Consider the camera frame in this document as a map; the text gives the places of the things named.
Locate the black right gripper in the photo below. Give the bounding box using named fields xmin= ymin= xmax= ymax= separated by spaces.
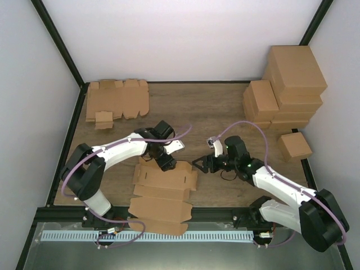
xmin=192 ymin=153 xmax=238 ymax=174

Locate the brown cardboard box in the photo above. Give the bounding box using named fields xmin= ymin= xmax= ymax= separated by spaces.
xmin=128 ymin=158 xmax=197 ymax=236

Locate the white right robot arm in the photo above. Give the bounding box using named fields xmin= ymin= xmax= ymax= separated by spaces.
xmin=192 ymin=136 xmax=349 ymax=252

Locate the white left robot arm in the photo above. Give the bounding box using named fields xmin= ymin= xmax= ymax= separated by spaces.
xmin=60 ymin=120 xmax=182 ymax=227

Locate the medium folded cardboard box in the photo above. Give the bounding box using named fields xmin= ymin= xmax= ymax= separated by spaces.
xmin=243 ymin=80 xmax=279 ymax=123

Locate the small single cardboard box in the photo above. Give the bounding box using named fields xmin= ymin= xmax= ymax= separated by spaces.
xmin=277 ymin=132 xmax=312 ymax=162

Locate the large top cardboard box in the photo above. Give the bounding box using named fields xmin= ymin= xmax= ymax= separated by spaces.
xmin=262 ymin=46 xmax=327 ymax=98

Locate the stack of flat cardboard blanks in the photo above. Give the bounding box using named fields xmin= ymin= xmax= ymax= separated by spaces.
xmin=85 ymin=79 xmax=150 ymax=122

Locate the small loose cardboard flap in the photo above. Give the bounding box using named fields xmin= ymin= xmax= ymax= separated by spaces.
xmin=95 ymin=111 xmax=114 ymax=129

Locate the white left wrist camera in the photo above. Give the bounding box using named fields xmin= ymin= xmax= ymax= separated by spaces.
xmin=164 ymin=140 xmax=185 ymax=155

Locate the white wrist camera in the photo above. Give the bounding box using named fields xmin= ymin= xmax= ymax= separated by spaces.
xmin=164 ymin=140 xmax=185 ymax=155
xmin=206 ymin=136 xmax=223 ymax=158

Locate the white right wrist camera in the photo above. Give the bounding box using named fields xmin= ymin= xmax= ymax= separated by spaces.
xmin=206 ymin=136 xmax=223 ymax=158

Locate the light blue slotted cable duct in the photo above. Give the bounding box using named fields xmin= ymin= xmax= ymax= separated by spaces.
xmin=40 ymin=230 xmax=254 ymax=243

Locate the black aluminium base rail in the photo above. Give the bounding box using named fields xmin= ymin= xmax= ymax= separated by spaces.
xmin=34 ymin=205 xmax=273 ymax=230

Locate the black frame post right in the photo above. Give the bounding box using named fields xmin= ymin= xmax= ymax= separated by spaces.
xmin=299 ymin=0 xmax=334 ymax=46

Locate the black frame post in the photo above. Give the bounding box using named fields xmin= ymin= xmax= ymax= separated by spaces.
xmin=31 ymin=0 xmax=85 ymax=88
xmin=299 ymin=0 xmax=334 ymax=46

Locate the black frame post left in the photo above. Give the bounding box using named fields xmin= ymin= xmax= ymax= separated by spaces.
xmin=31 ymin=0 xmax=85 ymax=88

